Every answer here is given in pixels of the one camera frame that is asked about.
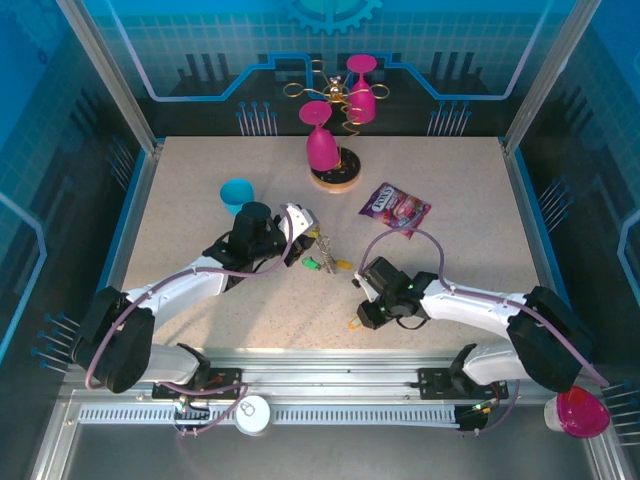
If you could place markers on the pink plastic goblet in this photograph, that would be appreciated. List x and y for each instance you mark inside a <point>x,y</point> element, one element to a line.
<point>362,102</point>
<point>321,147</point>

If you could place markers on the aluminium extrusion rail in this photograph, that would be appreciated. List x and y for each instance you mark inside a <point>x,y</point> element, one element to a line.
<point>325,370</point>

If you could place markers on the aluminium frame post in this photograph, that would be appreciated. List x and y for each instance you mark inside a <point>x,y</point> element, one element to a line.
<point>542,75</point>
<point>107,75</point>

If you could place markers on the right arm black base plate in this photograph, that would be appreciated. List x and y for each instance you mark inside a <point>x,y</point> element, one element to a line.
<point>435,384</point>

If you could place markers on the purple candy bag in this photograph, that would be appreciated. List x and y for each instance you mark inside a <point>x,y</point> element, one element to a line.
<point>390,202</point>

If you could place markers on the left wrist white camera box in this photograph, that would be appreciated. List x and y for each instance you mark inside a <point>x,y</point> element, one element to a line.
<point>300,217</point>

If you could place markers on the white round cap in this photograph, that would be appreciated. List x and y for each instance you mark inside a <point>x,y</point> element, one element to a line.
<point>252,414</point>

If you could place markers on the blue plastic goblet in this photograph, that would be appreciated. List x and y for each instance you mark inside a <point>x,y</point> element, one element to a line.
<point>236,195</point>

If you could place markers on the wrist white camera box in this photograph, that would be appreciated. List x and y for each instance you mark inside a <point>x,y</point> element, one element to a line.
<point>300,217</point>
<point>362,290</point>

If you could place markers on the green key tag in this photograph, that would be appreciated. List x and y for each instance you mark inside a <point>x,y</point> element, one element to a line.
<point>310,263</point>

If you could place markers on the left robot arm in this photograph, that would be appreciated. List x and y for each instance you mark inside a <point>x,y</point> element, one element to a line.
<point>175,290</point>

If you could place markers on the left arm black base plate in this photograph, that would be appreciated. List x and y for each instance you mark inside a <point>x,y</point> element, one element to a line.
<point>225,380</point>

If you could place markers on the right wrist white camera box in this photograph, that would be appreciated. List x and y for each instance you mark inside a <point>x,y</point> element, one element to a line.
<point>362,290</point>

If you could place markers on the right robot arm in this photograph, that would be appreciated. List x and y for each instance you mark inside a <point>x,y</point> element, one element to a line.
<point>475,305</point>

